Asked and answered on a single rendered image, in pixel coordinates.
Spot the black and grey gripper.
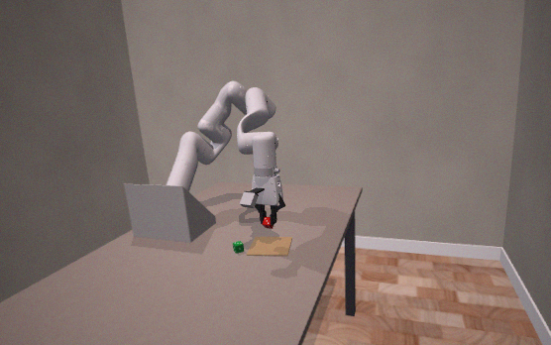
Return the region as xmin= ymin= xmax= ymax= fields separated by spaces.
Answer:
xmin=252 ymin=174 xmax=285 ymax=225

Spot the tan flat mat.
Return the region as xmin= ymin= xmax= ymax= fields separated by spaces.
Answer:
xmin=247 ymin=237 xmax=292 ymax=256

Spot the green die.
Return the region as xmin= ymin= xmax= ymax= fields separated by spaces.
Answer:
xmin=233 ymin=241 xmax=244 ymax=254

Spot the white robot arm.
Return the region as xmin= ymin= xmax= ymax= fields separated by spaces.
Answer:
xmin=166 ymin=81 xmax=280 ymax=208

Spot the red die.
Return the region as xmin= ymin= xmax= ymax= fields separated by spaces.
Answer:
xmin=263 ymin=217 xmax=274 ymax=229

